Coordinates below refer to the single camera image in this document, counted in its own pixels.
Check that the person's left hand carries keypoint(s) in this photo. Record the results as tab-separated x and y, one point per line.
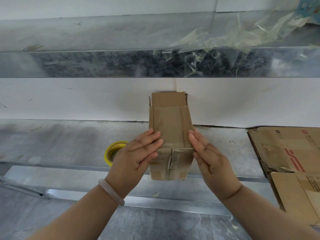
127	167

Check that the person's right hand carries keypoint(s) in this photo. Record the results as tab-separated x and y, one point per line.
217	172

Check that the yellow tape roll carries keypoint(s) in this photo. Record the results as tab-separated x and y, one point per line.
108	151

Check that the small labelled cardboard box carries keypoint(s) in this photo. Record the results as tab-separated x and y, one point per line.
170	117

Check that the large red-printed cardboard box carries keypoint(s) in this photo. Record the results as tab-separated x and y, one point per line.
295	142

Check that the person's left forearm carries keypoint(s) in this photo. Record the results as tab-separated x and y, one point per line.
80	219

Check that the person's right forearm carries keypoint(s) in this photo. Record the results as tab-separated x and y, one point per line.
265	219

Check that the pile of clear tape scraps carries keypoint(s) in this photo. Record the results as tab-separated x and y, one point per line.
237	39

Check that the small crumpled tape scrap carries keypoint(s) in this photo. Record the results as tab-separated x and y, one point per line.
32	48

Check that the blue plastic basket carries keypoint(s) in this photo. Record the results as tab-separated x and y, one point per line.
308	9

